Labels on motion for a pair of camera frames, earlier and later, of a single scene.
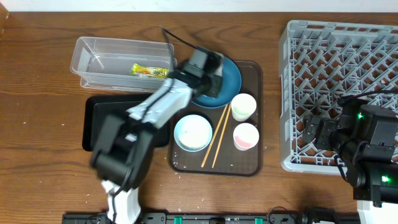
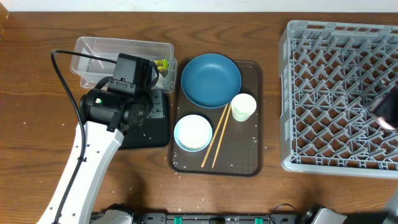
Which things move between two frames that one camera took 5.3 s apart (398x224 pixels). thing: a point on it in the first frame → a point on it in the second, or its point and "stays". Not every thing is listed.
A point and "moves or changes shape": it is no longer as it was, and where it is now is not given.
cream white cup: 243,106 stays
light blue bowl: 193,133 stays
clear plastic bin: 122,65 stays
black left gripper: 216,84 → 157,112
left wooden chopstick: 214,136 stays
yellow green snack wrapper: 144,71 moves or changes shape
